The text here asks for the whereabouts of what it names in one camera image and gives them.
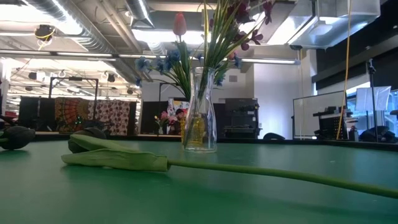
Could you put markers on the blue artificial flower bunch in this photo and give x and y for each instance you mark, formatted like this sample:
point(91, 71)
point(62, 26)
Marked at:
point(237, 62)
point(172, 56)

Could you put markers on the pink white artificial tulip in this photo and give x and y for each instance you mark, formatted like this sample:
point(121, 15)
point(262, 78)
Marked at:
point(231, 56)
point(179, 24)

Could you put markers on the magenta artificial flower bunch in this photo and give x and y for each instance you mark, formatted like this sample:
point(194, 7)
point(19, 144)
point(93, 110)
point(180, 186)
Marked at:
point(217, 40)
point(256, 37)

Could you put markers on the clear glass vase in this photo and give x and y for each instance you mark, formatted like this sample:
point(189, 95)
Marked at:
point(210, 124)

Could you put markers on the yellow glass vase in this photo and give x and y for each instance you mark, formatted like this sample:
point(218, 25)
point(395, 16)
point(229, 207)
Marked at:
point(194, 130)

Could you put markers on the background pink flowers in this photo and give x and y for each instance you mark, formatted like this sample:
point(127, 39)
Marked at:
point(164, 115)

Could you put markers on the person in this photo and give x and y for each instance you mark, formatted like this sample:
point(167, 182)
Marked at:
point(179, 113)

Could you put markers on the black cabinet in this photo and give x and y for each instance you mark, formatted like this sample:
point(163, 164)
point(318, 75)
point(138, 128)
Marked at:
point(242, 118)

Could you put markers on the floral patterned tapestry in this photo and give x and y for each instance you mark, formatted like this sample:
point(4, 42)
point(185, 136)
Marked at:
point(109, 115)

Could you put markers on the green table mat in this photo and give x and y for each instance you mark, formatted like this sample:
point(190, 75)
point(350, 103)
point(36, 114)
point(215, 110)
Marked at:
point(199, 205)

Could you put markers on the orange mandala tapestry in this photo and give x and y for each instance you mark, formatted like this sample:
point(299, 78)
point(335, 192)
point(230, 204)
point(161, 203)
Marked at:
point(71, 113)

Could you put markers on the black equipment rack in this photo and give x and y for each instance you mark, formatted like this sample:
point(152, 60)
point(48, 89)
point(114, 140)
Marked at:
point(329, 124)

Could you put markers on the black partition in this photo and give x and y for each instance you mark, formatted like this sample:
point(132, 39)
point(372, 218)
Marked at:
point(34, 112)

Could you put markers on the black ceiling-hung device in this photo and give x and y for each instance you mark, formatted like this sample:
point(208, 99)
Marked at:
point(45, 32)

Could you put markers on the black tripod stand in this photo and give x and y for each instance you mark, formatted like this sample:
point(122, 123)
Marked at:
point(372, 93)

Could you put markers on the white sheet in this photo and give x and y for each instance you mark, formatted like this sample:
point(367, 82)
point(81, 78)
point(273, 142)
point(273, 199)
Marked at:
point(373, 98)

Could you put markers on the black bag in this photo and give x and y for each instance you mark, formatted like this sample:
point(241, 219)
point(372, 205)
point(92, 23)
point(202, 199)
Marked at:
point(373, 133)

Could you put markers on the black gantry frame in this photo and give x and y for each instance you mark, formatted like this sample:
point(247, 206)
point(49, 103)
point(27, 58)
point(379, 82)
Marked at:
point(96, 90)

